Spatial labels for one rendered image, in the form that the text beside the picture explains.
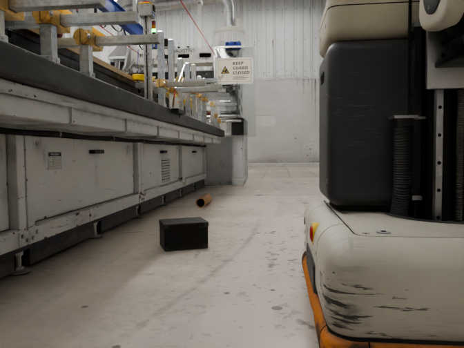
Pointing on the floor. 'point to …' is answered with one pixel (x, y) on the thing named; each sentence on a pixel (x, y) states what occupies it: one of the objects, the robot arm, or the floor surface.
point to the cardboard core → (203, 200)
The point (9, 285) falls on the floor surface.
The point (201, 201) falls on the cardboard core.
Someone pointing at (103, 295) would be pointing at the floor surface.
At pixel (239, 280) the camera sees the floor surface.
